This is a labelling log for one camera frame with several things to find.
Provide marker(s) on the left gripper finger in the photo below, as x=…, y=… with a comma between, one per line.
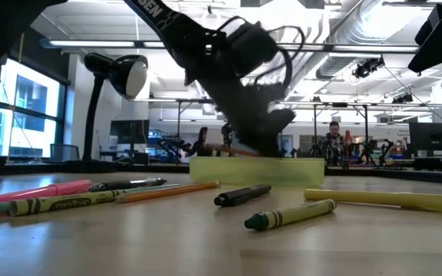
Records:
x=251, y=143
x=270, y=143

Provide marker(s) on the yellow translucent supply box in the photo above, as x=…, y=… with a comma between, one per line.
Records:
x=255, y=172

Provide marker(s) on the black background rig frame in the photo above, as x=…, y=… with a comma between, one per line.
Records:
x=315, y=126

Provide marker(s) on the black desk lamp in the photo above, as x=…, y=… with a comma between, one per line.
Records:
x=125, y=74

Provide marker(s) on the black computer monitor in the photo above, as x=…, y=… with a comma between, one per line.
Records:
x=432, y=136
x=129, y=132

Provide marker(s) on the yellow-green crayon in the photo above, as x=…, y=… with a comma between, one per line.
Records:
x=63, y=202

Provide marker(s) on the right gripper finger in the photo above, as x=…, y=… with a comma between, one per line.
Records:
x=424, y=57

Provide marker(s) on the black marker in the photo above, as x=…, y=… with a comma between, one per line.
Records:
x=240, y=194

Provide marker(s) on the person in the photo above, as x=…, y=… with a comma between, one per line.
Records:
x=348, y=137
x=334, y=147
x=201, y=147

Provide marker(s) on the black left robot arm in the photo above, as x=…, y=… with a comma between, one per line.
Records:
x=159, y=15

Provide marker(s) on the silver ceiling air duct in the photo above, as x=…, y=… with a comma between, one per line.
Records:
x=344, y=38

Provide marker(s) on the pink highlighter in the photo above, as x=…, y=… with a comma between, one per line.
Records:
x=33, y=193

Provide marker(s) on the black pen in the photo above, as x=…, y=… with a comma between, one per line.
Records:
x=129, y=184

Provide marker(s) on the dark green crayon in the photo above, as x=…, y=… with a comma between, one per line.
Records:
x=290, y=215

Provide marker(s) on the overhead light bar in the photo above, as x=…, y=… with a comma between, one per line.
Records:
x=102, y=43

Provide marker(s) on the black aluminium table frame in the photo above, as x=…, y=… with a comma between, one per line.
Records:
x=148, y=168

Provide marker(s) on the black ceiling-mounted camera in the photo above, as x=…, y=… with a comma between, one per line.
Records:
x=367, y=68

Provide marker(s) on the yellow highlighter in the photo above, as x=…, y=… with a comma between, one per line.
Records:
x=397, y=199

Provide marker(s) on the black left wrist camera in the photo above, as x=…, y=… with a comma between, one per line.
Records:
x=251, y=46

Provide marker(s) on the large glass window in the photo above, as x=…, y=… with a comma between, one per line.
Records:
x=29, y=96

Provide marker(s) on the orange pencil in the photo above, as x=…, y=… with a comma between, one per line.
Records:
x=167, y=191

